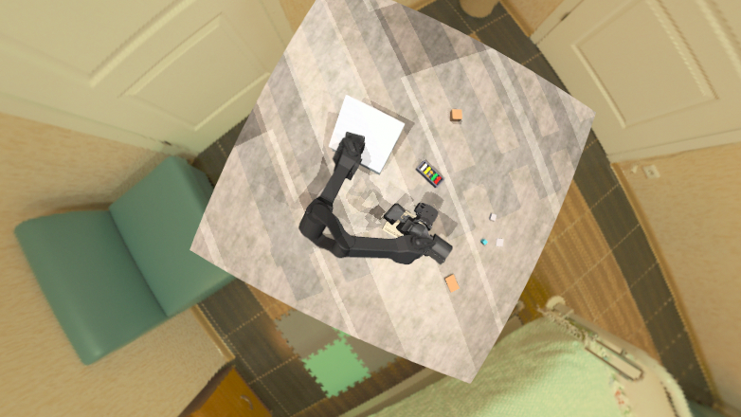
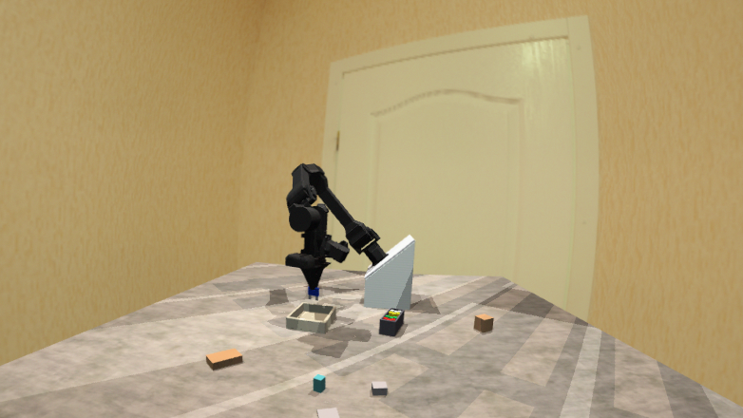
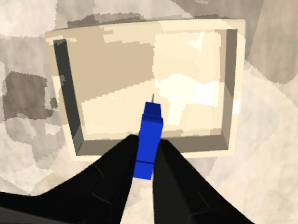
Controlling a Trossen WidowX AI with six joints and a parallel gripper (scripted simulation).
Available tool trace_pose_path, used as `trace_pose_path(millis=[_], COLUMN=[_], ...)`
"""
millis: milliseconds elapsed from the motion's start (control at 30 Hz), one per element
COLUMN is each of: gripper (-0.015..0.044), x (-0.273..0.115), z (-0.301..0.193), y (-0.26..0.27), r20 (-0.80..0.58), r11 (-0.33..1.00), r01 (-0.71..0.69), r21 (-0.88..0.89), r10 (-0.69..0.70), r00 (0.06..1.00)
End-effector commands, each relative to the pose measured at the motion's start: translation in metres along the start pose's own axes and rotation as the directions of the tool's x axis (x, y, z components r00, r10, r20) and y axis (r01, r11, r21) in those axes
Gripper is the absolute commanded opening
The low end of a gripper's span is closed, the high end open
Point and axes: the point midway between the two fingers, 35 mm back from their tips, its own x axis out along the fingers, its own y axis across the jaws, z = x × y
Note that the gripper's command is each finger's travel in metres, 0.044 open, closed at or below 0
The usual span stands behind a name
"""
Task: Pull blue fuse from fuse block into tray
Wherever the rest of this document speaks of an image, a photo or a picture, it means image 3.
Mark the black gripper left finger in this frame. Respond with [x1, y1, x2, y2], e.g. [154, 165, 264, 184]
[0, 133, 140, 224]

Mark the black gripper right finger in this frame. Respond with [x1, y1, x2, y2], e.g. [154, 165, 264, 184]
[153, 139, 253, 224]

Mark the cream shallow square tray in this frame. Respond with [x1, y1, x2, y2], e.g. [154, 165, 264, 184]
[44, 18, 246, 161]

